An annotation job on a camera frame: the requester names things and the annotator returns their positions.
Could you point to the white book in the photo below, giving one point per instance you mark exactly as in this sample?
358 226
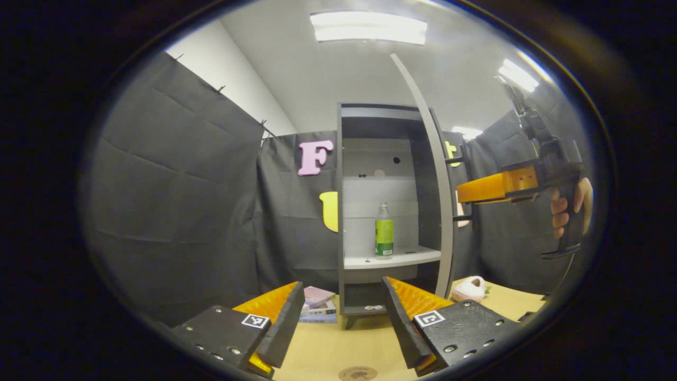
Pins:
320 309

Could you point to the pink book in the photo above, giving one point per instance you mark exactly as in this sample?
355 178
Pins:
316 295

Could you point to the dark grey cabinet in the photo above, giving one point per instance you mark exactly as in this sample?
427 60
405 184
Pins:
391 259

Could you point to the lavender book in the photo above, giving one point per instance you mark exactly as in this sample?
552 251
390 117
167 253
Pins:
317 319

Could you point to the large ceiling light panel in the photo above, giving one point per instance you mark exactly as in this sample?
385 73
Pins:
368 26

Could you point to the green label bottle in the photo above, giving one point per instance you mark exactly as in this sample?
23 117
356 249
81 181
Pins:
384 238

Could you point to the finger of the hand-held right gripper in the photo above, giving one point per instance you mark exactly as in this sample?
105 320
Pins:
492 188

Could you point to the pink plush toy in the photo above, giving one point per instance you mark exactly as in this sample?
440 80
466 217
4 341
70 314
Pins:
468 290

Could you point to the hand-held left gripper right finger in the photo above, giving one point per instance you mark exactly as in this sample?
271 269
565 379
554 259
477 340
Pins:
402 328

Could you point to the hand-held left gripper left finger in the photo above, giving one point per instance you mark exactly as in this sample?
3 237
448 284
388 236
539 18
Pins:
285 328

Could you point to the black backdrop cloth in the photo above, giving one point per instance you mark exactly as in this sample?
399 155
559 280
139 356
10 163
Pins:
174 211

